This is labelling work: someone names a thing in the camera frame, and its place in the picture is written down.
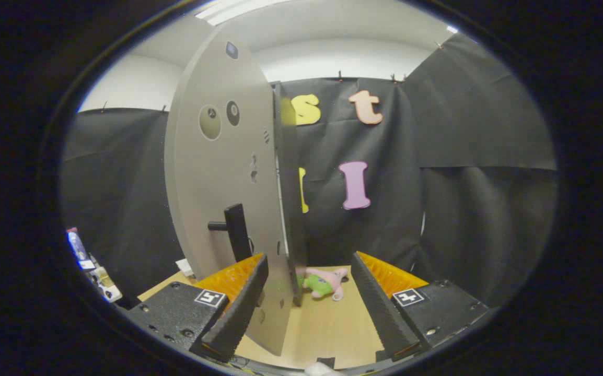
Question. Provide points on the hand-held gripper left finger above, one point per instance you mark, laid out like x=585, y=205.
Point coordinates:
x=241, y=313

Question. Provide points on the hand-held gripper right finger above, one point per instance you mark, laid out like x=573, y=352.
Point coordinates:
x=380, y=313

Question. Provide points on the grey shoe cabinet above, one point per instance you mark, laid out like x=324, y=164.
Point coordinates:
x=292, y=219

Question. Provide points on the pink green plush toy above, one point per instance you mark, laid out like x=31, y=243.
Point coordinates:
x=325, y=282

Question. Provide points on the small black block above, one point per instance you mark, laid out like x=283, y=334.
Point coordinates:
x=326, y=363

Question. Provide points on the white book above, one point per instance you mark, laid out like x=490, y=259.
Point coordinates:
x=184, y=267

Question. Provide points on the pale cluttered objects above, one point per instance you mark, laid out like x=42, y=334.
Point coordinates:
x=105, y=282

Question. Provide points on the blue white object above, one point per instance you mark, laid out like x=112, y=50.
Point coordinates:
x=78, y=248

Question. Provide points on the black backdrop cloth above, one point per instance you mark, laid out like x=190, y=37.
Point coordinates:
x=463, y=130

